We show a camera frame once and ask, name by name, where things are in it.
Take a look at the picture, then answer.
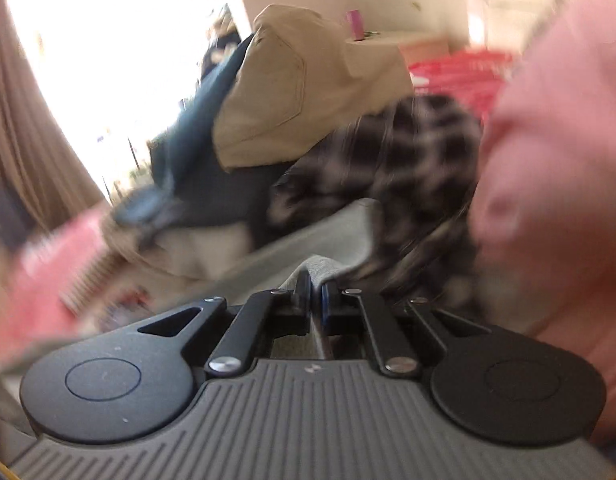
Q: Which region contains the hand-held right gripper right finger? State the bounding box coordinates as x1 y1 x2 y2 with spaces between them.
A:
322 282 491 378

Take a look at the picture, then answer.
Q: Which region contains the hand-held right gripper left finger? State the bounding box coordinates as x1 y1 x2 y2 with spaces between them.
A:
137 270 313 380

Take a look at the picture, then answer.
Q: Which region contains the grey hoodie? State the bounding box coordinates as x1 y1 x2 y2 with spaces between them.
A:
153 197 389 361

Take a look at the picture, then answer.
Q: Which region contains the dark plaid shirt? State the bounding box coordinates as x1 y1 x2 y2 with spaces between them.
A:
265 92 483 311

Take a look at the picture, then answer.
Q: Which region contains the beige knit sweater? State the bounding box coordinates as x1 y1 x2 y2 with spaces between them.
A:
63 220 249 311

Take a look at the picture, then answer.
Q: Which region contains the blue denim garment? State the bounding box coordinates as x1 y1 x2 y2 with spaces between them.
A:
113 35 289 241

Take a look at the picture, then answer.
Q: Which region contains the khaki garment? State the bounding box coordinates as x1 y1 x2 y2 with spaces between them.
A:
213 4 413 171

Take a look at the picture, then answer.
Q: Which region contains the red floral blanket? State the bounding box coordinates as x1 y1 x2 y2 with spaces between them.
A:
0 47 513 356

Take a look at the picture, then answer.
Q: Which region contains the pink quilt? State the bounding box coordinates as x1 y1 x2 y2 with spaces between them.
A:
470 0 616 461

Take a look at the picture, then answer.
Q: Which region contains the pink nightstand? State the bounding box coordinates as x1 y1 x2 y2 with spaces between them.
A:
345 30 451 66

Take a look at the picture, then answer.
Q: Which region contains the pink bottle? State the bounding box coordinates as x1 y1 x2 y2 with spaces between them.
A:
345 9 365 41

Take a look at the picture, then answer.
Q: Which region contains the brown curtain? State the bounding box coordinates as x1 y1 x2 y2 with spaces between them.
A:
0 0 106 241

